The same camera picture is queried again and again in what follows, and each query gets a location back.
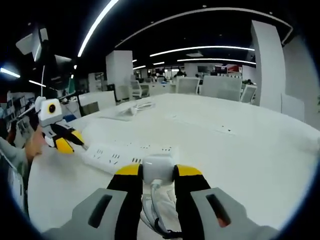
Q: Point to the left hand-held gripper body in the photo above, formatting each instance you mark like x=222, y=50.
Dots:
x=50, y=111

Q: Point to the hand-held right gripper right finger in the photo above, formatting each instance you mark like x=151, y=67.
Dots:
x=192, y=200

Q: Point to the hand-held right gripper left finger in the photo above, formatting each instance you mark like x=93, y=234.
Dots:
x=125, y=200

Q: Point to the white power strip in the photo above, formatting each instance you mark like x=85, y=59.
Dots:
x=107, y=155

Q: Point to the white desk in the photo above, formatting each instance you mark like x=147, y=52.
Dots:
x=225, y=162

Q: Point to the long ceiling light strip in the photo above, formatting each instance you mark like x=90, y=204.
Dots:
x=96, y=27

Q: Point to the person's left hand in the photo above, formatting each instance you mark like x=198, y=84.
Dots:
x=33, y=147

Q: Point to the dark monitor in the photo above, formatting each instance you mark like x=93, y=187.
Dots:
x=62, y=67

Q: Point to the white panel on pole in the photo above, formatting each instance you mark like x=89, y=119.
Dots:
x=30, y=45

